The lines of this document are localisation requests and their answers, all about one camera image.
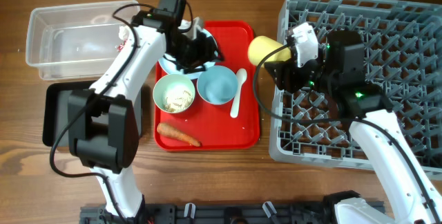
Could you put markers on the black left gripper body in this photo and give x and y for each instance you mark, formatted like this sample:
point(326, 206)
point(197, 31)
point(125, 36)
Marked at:
point(195, 55)

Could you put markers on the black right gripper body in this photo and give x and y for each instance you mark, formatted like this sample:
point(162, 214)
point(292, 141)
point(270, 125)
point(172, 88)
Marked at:
point(284, 75)

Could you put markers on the yellow plastic cup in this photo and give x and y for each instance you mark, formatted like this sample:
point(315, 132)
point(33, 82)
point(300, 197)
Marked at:
point(262, 46)

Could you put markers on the light blue bowl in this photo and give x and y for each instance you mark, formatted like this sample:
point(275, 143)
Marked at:
point(217, 85)

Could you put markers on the white plastic spoon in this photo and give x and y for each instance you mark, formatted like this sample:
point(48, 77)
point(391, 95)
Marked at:
point(241, 76)

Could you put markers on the white paper tissue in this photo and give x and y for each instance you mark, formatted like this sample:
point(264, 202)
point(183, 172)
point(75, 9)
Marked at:
point(124, 33)

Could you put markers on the red snack wrapper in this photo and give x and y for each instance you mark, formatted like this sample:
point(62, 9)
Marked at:
point(120, 47)

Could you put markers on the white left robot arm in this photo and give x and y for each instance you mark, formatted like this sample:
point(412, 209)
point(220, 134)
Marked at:
point(102, 128)

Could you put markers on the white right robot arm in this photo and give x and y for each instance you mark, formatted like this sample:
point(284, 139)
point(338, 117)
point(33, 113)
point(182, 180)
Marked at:
point(339, 73)

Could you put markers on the grey dishwasher rack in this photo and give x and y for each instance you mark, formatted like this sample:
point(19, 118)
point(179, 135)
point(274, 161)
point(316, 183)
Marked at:
point(402, 55)

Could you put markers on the light blue plate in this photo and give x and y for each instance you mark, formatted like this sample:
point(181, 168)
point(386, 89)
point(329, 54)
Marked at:
point(168, 66)

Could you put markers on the green bowl with food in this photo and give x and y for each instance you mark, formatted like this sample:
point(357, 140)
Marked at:
point(174, 93)

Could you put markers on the red plastic tray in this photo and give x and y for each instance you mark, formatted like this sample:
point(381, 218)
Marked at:
point(210, 124)

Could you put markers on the orange carrot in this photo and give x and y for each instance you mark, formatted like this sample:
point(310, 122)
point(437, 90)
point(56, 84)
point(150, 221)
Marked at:
point(169, 131)

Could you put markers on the clear plastic bin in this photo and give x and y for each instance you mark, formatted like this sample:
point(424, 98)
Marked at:
point(75, 41)

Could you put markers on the black tray bin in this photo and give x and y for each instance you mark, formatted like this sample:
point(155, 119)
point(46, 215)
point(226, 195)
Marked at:
point(56, 111)

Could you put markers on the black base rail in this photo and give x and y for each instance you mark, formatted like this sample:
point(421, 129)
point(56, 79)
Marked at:
point(294, 213)

